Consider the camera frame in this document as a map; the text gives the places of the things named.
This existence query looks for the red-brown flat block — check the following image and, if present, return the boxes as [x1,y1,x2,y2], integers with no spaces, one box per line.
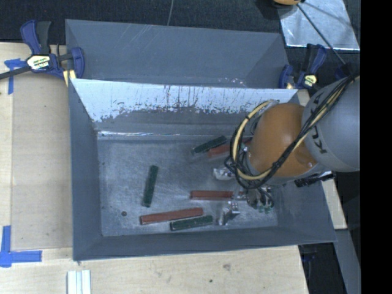
[189,189,246,201]
[139,206,205,226]
[208,138,252,159]

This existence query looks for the pale wood board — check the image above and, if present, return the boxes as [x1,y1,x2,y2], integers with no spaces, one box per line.
[10,72,75,252]

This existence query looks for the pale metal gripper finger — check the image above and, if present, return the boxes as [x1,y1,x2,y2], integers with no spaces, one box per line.
[217,202,241,227]
[213,166,236,181]

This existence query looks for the grey metal bin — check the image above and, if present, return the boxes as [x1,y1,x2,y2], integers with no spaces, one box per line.
[64,18,338,262]

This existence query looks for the dark green flat block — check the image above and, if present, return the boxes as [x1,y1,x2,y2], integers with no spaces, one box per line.
[169,214,214,232]
[141,165,160,208]
[192,135,228,156]

